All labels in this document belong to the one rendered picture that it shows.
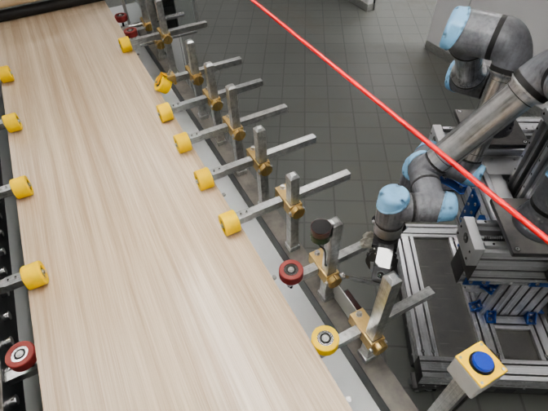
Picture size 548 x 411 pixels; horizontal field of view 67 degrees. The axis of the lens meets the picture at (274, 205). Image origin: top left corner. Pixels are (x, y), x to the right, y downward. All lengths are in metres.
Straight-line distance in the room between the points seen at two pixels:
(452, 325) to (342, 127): 1.83
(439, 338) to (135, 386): 1.38
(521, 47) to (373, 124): 2.27
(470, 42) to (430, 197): 0.45
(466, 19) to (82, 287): 1.37
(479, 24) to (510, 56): 0.11
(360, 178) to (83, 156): 1.82
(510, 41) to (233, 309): 1.06
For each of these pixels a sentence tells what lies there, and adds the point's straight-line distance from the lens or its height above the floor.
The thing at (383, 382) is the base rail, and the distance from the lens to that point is 1.45.
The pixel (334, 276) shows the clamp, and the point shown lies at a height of 0.87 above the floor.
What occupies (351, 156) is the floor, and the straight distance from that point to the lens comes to 3.14.
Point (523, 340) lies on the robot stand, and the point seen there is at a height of 0.21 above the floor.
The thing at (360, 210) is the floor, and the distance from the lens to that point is 2.76.
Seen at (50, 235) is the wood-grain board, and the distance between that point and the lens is 1.68.
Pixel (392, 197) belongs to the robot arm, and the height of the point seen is 1.30.
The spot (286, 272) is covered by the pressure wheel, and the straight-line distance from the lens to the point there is 1.36.
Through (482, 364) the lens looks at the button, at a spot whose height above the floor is 1.23.
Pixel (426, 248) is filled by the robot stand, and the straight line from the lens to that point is 2.39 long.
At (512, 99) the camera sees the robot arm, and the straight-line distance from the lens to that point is 1.09.
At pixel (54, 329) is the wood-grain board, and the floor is 0.90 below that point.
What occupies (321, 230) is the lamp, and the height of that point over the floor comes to 1.13.
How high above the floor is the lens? 2.04
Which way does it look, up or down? 48 degrees down
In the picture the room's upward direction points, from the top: 2 degrees counter-clockwise
